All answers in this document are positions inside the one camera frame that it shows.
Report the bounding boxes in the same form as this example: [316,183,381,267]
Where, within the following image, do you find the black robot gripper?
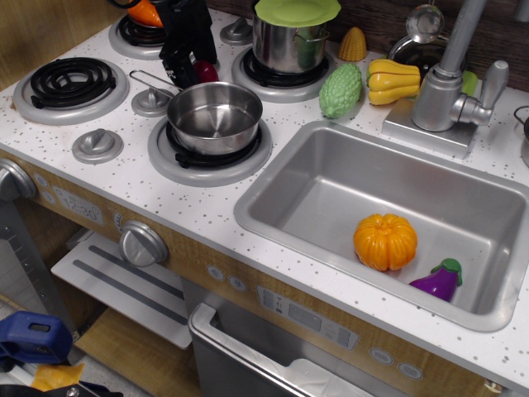
[153,0,217,88]

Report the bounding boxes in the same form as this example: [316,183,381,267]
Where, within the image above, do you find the dark red toy sweet potato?
[193,60,219,83]

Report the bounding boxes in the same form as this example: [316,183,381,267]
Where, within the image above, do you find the grey stove knob middle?
[131,88,174,117]

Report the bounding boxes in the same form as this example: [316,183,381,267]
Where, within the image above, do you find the grey stove knob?
[131,88,174,117]
[220,17,253,45]
[72,128,124,165]

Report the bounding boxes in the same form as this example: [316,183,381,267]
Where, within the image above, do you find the grey stove knob top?
[220,17,253,45]

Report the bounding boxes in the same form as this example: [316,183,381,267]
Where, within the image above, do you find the grey stove knob front left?
[72,128,124,165]

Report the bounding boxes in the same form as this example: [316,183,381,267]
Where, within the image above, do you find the orange toy carrot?
[127,0,164,28]

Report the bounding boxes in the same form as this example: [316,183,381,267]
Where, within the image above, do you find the black back left burner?
[117,16,166,47]

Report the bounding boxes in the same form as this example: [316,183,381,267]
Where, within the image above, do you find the small steel saucepan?
[129,69,263,155]

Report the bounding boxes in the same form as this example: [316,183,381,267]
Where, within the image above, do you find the black back right burner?
[242,49,330,88]

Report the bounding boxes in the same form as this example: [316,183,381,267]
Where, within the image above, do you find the black front right burner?
[164,122,262,169]

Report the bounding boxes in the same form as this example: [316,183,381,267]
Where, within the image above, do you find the tall steel pot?
[252,15,330,74]

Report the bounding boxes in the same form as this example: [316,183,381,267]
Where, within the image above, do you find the black front left burner coil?
[30,57,117,109]

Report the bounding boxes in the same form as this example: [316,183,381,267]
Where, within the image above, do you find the green pot lid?
[255,0,341,27]

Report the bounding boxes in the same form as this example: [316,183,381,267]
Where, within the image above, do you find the green toy bitter melon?
[319,64,363,119]

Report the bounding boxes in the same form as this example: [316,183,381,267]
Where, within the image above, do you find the yellow toy corn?
[338,26,367,62]

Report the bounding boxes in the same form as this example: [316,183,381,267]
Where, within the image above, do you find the grey toy sink basin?
[234,122,528,332]

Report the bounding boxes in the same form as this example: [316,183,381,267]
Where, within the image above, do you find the silver oven dial right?
[118,220,169,268]

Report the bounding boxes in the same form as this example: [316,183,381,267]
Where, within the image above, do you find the silver oven dial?
[118,220,169,268]
[0,158,37,201]

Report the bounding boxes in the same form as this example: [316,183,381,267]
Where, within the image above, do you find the silver oven dial left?
[0,158,37,201]

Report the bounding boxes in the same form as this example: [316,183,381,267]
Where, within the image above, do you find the yellow toy squash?
[367,59,421,106]

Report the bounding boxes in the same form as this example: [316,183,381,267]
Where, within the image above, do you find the white oven shelf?
[51,232,191,350]

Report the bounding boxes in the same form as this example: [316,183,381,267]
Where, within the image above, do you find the steel bowl behind faucet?
[387,36,449,79]

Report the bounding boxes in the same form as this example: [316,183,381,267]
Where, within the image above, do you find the steel ladle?
[406,1,444,44]

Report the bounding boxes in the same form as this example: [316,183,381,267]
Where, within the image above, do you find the silver toy faucet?
[382,1,509,159]

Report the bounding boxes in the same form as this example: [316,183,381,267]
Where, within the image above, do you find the grey oven door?
[1,201,77,334]

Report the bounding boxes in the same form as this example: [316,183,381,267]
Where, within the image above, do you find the orange toy pumpkin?
[353,213,418,272]

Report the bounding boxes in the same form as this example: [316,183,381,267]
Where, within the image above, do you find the grey dishwasher door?
[188,303,402,396]

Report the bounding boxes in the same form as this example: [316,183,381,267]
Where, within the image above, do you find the blue clamp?
[1,311,74,372]

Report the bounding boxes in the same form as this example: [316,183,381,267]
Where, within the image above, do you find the yellow cloth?
[31,363,84,392]

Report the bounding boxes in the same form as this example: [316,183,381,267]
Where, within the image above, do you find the purple toy eggplant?
[410,258,463,302]

